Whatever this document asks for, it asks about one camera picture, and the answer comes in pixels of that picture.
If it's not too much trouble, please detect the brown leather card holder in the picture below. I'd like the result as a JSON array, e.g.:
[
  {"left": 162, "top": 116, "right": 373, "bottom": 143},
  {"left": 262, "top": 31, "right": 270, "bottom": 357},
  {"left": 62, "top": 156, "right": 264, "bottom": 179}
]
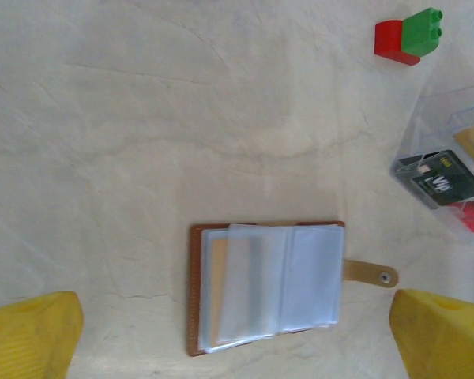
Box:
[{"left": 188, "top": 220, "right": 400, "bottom": 358}]

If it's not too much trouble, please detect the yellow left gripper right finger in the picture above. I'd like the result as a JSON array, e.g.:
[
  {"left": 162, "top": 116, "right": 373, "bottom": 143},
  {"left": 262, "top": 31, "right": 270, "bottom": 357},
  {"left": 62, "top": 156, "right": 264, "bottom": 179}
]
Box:
[{"left": 390, "top": 288, "right": 474, "bottom": 379}]

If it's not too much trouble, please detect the black VIP card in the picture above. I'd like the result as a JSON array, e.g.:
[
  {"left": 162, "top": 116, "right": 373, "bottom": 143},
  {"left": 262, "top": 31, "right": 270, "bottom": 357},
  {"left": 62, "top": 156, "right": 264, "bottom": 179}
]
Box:
[{"left": 394, "top": 149, "right": 474, "bottom": 208}]

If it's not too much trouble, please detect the green toy block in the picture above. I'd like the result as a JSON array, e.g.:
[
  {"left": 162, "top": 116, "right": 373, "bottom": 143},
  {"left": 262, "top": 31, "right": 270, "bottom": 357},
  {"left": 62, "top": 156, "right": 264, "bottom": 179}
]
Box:
[{"left": 401, "top": 7, "right": 445, "bottom": 56}]

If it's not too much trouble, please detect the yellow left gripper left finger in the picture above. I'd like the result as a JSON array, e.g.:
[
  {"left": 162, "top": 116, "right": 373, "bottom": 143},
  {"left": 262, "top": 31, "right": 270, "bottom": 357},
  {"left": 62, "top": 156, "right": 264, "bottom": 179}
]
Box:
[{"left": 0, "top": 291, "right": 84, "bottom": 379}]

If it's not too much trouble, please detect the clear acrylic organizer box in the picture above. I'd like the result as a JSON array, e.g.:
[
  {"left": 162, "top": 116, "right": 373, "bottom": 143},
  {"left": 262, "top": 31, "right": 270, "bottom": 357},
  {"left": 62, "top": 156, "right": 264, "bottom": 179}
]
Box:
[{"left": 390, "top": 82, "right": 474, "bottom": 246}]

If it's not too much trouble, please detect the red toy block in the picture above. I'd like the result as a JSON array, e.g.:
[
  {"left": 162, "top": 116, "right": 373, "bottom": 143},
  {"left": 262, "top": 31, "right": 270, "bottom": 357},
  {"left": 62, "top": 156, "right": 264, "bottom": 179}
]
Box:
[{"left": 374, "top": 18, "right": 422, "bottom": 67}]

